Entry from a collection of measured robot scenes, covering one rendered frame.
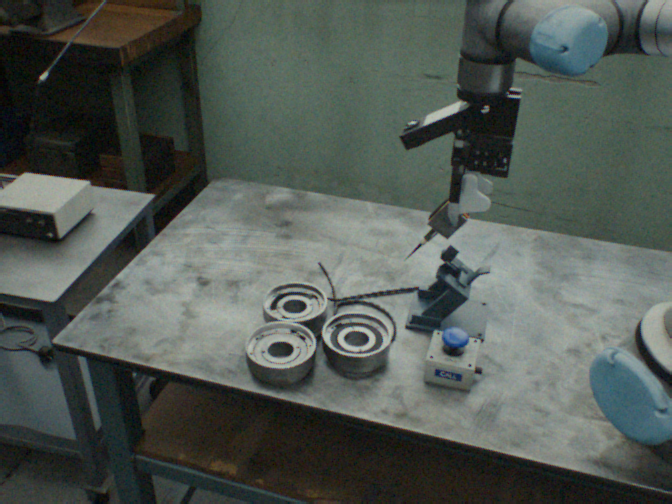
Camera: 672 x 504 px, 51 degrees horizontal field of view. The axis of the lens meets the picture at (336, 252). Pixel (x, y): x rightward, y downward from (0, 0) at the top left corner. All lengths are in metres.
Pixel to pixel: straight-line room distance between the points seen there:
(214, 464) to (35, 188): 0.80
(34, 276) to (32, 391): 0.51
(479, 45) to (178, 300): 0.64
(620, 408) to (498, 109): 0.41
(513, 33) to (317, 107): 1.90
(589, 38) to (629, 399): 0.40
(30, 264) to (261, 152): 1.48
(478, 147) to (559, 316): 0.38
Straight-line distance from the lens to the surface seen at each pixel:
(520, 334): 1.18
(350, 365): 1.05
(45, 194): 1.71
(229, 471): 1.27
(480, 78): 0.95
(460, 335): 1.03
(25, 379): 2.05
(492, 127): 1.00
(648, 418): 0.84
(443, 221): 1.07
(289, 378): 1.03
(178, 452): 1.31
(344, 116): 2.71
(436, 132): 1.01
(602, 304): 1.29
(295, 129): 2.80
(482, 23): 0.93
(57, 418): 1.92
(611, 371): 0.85
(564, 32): 0.84
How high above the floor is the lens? 1.53
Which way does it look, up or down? 33 degrees down
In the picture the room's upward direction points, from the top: 1 degrees clockwise
